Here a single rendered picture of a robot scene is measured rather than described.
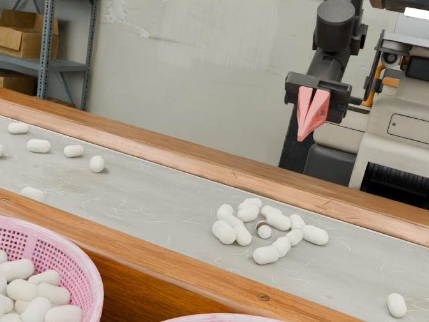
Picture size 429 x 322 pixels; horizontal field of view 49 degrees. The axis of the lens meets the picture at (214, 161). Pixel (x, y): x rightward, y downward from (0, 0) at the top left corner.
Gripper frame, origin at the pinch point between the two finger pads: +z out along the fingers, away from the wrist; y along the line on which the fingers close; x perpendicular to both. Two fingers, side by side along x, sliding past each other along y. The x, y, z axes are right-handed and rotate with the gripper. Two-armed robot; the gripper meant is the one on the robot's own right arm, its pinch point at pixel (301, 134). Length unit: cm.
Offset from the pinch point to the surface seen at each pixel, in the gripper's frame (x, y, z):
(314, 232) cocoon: 1.0, 6.2, 14.6
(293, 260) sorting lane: -1.9, 5.1, 20.6
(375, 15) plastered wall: 101, -4, -165
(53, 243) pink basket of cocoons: -15.6, -16.0, 32.9
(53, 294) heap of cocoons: -16.5, -12.5, 37.4
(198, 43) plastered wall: 127, -98, -147
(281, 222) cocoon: 1.5, 1.6, 14.3
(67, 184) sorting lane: -2.4, -27.6, 21.0
